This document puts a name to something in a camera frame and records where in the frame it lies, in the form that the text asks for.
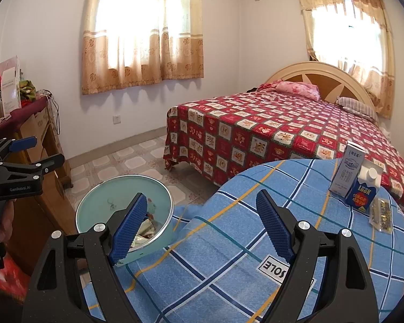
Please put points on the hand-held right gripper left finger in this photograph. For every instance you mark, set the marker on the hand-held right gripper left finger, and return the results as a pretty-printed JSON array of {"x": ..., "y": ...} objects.
[{"x": 128, "y": 228}]

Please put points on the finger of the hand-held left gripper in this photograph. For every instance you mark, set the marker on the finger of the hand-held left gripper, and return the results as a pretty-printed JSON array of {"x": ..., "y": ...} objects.
[
  {"x": 37, "y": 168},
  {"x": 23, "y": 143}
]

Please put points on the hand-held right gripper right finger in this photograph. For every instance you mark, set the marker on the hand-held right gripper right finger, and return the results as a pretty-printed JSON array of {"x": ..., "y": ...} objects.
[{"x": 276, "y": 228}]

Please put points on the yellow wrapper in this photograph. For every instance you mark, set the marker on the yellow wrapper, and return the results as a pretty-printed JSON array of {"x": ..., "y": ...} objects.
[{"x": 144, "y": 232}]

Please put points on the light blue trash bin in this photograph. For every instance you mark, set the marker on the light blue trash bin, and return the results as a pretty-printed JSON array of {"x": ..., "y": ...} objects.
[{"x": 101, "y": 202}]

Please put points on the person's left hand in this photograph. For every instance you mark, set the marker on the person's left hand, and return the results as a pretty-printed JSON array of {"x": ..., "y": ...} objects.
[{"x": 5, "y": 222}]

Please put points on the wooden cabinet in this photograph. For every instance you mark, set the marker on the wooden cabinet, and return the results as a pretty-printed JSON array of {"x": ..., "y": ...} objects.
[{"x": 40, "y": 141}]

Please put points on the dark red cloth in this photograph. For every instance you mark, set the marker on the dark red cloth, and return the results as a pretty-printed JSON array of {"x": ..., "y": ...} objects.
[{"x": 23, "y": 111}]

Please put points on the green yellow cloth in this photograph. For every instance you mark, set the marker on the green yellow cloth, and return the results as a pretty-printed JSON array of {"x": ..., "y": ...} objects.
[{"x": 27, "y": 90}]

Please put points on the blue plaid cloth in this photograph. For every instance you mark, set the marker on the blue plaid cloth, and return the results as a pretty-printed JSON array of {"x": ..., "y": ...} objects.
[{"x": 222, "y": 242}]

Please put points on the white paper box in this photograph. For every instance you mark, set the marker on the white paper box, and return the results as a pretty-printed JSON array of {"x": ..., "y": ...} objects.
[{"x": 10, "y": 87}]

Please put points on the red bag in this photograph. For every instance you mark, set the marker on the red bag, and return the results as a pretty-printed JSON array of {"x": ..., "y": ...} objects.
[{"x": 11, "y": 274}]

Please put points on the tall white carton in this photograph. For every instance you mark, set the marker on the tall white carton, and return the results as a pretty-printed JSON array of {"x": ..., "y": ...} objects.
[{"x": 345, "y": 171}]

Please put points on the blue milk carton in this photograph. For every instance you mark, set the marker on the blue milk carton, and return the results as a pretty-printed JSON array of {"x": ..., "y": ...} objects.
[{"x": 363, "y": 191}]

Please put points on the red checked bed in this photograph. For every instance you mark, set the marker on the red checked bed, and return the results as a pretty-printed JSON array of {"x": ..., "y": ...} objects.
[{"x": 256, "y": 131}]

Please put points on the clear plastic wrapper packet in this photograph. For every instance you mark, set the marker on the clear plastic wrapper packet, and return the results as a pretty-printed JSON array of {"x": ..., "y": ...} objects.
[{"x": 381, "y": 215}]

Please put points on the pink floral pillow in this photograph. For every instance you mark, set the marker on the pink floral pillow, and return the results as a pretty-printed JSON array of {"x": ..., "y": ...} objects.
[{"x": 298, "y": 90}]

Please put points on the striped pillow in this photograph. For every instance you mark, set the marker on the striped pillow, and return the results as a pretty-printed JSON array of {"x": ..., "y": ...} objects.
[{"x": 357, "y": 107}]

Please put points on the wide beige window curtain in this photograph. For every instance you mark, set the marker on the wide beige window curtain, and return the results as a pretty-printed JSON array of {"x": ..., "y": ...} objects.
[{"x": 141, "y": 40}]

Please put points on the cream wooden headboard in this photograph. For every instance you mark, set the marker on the cream wooden headboard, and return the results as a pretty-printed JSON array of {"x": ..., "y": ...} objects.
[{"x": 333, "y": 80}]

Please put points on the narrow beige window curtain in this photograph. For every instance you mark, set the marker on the narrow beige window curtain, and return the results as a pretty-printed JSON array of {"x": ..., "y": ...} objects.
[{"x": 370, "y": 40}]

